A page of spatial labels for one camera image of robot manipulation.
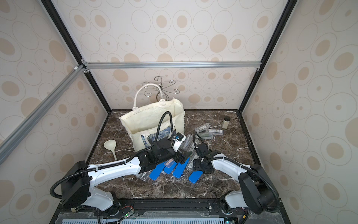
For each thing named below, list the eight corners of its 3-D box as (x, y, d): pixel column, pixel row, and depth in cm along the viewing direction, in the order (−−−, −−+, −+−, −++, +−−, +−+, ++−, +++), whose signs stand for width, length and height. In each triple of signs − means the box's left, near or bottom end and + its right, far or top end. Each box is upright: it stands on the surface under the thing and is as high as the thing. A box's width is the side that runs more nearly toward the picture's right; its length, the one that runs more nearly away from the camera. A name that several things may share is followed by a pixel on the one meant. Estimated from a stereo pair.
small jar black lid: (221, 128, 111) (224, 120, 103) (222, 123, 114) (225, 115, 107) (226, 129, 110) (229, 121, 103) (227, 124, 113) (230, 116, 106)
